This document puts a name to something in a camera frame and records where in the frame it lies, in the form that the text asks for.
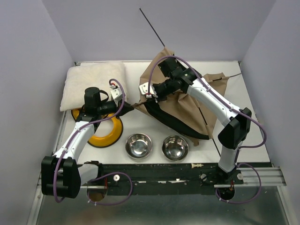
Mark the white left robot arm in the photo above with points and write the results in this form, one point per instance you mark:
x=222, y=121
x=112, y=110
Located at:
x=61, y=176

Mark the white chess piece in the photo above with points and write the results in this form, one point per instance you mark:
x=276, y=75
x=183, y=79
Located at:
x=196, y=165

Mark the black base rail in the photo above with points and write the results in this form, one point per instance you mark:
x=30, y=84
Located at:
x=155, y=179

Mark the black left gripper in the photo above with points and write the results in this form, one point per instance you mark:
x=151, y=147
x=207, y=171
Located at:
x=126, y=108

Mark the left steel pet bowl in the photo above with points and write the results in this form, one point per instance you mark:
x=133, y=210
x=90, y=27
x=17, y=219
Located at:
x=138, y=146

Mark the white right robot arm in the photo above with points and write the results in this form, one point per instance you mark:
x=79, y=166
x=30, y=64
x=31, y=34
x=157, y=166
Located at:
x=236, y=121

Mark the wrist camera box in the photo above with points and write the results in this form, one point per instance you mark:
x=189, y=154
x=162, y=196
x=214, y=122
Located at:
x=117, y=95
x=147, y=90

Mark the white fluffy pet cushion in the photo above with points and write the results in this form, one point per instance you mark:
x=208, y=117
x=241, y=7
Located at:
x=97, y=75

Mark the aluminium extrusion rail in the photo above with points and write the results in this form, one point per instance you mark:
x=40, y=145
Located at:
x=247, y=177

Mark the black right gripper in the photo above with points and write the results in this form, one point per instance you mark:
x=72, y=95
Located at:
x=160, y=98

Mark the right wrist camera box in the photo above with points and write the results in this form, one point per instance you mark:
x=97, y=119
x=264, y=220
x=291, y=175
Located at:
x=147, y=90

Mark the steel pet bowl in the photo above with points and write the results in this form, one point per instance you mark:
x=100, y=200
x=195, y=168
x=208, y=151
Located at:
x=175, y=148
x=138, y=146

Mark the right steel pet bowl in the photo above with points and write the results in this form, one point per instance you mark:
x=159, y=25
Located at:
x=175, y=148

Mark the black tent pole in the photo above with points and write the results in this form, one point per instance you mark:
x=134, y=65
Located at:
x=219, y=83
x=150, y=24

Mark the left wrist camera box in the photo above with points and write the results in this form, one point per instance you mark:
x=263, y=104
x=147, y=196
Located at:
x=117, y=95

